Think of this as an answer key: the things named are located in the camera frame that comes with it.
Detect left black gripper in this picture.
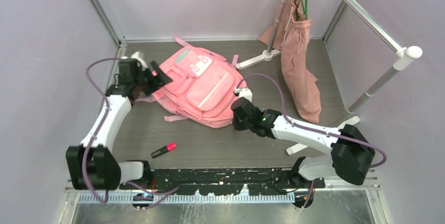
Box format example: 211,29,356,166
134,61,173,96

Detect pink student backpack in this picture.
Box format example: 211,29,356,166
143,37,247,129

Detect pink capped black marker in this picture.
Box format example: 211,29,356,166
151,143,176,158

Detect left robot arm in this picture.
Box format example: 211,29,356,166
66,56,172,190

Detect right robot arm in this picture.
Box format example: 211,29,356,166
231,98,375,188

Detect pink hanging trousers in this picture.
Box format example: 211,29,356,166
272,0,322,123

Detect white metal clothes rack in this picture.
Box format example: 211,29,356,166
236,0,423,156

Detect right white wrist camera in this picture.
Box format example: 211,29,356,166
234,88,253,102

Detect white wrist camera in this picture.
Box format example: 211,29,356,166
130,51,148,69
234,88,253,102

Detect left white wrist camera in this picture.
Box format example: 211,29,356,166
130,51,148,69

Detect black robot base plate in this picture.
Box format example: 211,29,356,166
134,167,310,196

